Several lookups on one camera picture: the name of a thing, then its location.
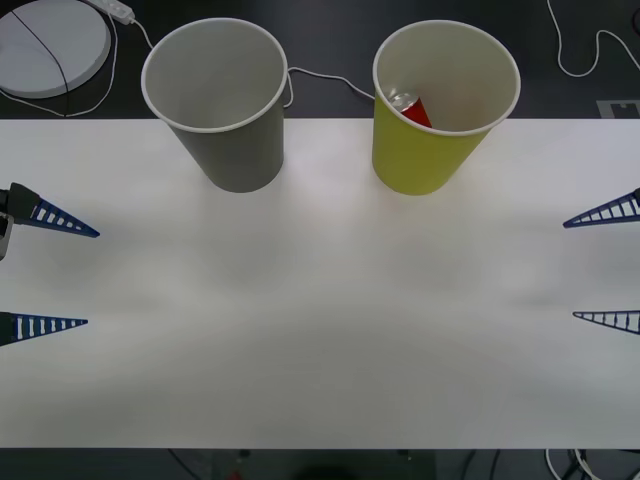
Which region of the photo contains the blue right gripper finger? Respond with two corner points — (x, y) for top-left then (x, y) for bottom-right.
(572, 309), (640, 334)
(562, 187), (640, 231)

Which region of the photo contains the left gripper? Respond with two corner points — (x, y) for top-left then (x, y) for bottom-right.
(0, 182), (101, 349)

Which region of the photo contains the red and yellow drink can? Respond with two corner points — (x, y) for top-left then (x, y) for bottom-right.
(388, 91), (434, 129)

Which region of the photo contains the grey paper marker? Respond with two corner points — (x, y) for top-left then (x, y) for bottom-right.
(596, 99), (640, 120)

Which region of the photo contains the yellow-green plastic bin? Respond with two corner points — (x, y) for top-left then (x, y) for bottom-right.
(371, 19), (522, 197)

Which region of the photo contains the white round disc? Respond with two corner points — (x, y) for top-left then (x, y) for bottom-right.
(0, 0), (113, 99)

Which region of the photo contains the grey plastic bin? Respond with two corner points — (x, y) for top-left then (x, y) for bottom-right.
(140, 18), (290, 194)

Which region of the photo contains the white wavy cable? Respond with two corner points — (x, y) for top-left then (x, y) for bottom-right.
(546, 0), (640, 79)

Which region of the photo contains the white cable bundle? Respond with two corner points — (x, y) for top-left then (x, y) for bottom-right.
(543, 448), (640, 480)

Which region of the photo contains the thin white looped cable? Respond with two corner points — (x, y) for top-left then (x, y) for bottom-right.
(0, 8), (120, 118)

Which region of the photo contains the thin black cable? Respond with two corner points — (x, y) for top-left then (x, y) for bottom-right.
(10, 8), (70, 117)

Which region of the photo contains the white power strip cable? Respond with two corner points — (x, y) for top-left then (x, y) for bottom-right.
(130, 18), (377, 109)

